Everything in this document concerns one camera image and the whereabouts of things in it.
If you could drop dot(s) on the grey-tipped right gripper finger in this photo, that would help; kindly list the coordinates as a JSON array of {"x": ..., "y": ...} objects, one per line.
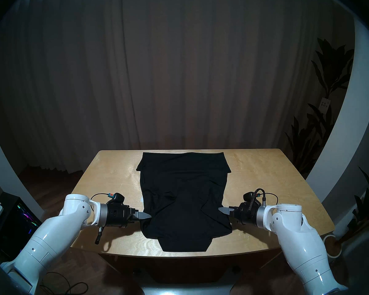
[{"x": 225, "y": 210}]

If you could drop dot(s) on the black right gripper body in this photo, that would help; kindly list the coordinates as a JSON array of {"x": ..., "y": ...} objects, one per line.
[{"x": 246, "y": 214}]

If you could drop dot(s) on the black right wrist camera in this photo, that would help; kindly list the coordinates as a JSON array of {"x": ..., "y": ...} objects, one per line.
[{"x": 251, "y": 199}]

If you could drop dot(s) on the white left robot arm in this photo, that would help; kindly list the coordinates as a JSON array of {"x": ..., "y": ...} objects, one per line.
[{"x": 49, "y": 239}]

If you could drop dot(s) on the small dark potted plant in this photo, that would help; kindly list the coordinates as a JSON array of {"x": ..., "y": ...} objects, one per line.
[{"x": 367, "y": 205}]

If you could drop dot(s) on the white cylindrical plant pot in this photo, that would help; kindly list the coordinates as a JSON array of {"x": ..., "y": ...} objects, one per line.
[{"x": 333, "y": 248}]

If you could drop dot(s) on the brown pleated curtain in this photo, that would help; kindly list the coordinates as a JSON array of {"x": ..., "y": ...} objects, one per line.
[{"x": 172, "y": 67}]

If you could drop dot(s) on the light wooden table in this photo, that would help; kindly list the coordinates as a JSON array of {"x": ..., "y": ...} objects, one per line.
[{"x": 289, "y": 180}]

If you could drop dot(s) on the tall dark leafy plant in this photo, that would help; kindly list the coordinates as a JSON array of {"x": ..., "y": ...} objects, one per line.
[{"x": 332, "y": 67}]

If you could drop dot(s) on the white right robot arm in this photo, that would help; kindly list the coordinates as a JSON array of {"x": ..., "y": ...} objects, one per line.
[{"x": 304, "y": 245}]

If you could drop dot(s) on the black t-shirt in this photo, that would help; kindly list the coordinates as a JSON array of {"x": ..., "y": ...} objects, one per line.
[{"x": 184, "y": 205}]

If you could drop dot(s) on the grey-tipped left gripper finger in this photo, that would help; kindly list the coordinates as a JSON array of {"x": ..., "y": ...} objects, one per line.
[
  {"x": 134, "y": 209},
  {"x": 144, "y": 215}
]

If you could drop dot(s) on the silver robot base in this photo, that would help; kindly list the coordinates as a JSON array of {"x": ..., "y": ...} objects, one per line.
[{"x": 187, "y": 288}]

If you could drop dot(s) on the black computer tower with lights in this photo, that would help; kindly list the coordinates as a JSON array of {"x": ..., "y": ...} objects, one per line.
[{"x": 15, "y": 223}]

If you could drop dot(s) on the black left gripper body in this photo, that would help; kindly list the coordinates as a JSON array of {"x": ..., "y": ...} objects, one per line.
[{"x": 120, "y": 216}]

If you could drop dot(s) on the white paper plant label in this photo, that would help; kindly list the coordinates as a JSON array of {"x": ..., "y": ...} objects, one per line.
[{"x": 324, "y": 104}]

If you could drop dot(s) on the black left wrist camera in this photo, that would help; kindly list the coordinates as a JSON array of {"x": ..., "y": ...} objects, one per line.
[{"x": 116, "y": 198}]

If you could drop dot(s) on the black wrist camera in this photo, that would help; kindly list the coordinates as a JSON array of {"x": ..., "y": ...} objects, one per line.
[
  {"x": 116, "y": 198},
  {"x": 251, "y": 199}
]

